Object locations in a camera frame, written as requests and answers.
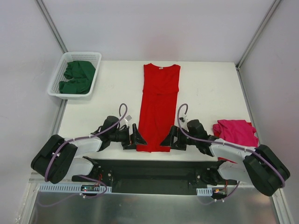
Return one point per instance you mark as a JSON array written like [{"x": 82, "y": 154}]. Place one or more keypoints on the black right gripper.
[{"x": 176, "y": 138}]

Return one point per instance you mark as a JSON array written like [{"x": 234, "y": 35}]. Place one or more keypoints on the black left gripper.
[{"x": 131, "y": 136}]

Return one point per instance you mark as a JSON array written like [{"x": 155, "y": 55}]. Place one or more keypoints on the white plastic basket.
[{"x": 58, "y": 75}]

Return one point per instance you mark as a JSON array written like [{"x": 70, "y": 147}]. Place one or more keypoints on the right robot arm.
[{"x": 258, "y": 166}]

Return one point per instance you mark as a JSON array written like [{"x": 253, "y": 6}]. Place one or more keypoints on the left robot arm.
[{"x": 55, "y": 160}]

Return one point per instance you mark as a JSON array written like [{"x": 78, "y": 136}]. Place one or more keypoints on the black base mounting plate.
[{"x": 156, "y": 177}]

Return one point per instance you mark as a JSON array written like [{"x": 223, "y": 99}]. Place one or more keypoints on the folded pink t shirt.
[{"x": 239, "y": 132}]

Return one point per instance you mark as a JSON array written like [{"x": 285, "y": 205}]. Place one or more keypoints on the green t shirt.
[{"x": 79, "y": 75}]

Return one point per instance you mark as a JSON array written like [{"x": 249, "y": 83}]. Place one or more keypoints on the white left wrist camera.
[{"x": 127, "y": 120}]

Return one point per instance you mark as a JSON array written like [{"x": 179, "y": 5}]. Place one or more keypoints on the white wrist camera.
[
  {"x": 183, "y": 119},
  {"x": 127, "y": 120}
]

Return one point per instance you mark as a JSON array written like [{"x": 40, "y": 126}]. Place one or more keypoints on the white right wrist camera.
[{"x": 183, "y": 119}]

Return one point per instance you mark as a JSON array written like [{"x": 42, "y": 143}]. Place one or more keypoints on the right white cable duct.
[{"x": 204, "y": 191}]

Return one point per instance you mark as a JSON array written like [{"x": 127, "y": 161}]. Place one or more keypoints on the white cable duct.
[
  {"x": 204, "y": 191},
  {"x": 74, "y": 188}
]

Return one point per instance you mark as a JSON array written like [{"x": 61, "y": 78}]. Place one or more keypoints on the aluminium front rail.
[{"x": 261, "y": 168}]

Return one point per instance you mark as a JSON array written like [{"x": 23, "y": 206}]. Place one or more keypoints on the left white cable duct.
[{"x": 74, "y": 188}]

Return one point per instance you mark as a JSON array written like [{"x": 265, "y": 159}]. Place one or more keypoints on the right aluminium frame post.
[{"x": 269, "y": 14}]

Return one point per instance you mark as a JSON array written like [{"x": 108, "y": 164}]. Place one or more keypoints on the aluminium frame post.
[
  {"x": 44, "y": 11},
  {"x": 269, "y": 14}
]

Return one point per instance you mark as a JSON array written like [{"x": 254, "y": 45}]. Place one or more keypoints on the left aluminium frame post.
[{"x": 44, "y": 11}]

